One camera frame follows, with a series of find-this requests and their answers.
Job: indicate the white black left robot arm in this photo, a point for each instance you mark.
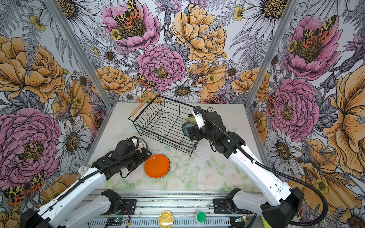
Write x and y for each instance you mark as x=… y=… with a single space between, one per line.
x=61 y=213

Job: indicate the dark grey small plate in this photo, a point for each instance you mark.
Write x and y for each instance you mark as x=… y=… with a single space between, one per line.
x=186 y=126

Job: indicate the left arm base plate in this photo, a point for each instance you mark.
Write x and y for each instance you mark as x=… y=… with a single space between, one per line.
x=126 y=207

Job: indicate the white plate orange pattern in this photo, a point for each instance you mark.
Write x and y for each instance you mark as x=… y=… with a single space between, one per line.
x=142 y=144

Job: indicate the orange small plate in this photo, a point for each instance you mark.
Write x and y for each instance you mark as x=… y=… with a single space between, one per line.
x=157 y=166

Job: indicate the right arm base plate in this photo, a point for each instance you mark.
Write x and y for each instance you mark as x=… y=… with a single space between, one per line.
x=224 y=206

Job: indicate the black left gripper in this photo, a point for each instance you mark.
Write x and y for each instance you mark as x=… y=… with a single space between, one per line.
x=140 y=159

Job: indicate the small white jar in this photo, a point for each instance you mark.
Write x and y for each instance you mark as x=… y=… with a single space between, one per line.
x=83 y=170

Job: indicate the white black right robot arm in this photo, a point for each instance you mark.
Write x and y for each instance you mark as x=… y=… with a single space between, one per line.
x=279 y=203

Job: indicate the aluminium corner post left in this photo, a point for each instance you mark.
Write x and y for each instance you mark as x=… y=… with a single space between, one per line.
x=72 y=39

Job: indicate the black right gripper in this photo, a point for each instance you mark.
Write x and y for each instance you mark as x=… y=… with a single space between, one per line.
x=196 y=130

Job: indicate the gold round button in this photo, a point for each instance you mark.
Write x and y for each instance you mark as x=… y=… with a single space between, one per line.
x=166 y=219

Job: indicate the small circuit board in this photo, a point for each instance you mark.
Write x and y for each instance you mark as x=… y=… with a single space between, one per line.
x=116 y=222

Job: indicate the black wire dish rack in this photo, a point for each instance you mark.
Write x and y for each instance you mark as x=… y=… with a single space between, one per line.
x=162 y=119

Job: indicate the green round button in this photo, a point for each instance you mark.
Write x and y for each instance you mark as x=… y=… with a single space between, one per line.
x=200 y=217

